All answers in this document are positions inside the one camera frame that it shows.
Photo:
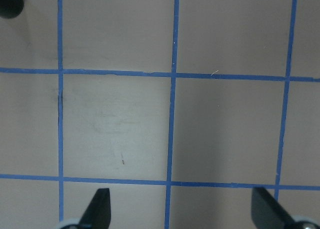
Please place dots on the dark glass wine bottle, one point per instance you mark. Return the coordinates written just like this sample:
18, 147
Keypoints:
10, 9

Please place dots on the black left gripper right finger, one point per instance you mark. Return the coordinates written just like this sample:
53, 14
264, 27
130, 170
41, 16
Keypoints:
267, 213

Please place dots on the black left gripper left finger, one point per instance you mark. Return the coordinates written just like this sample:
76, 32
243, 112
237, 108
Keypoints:
98, 213

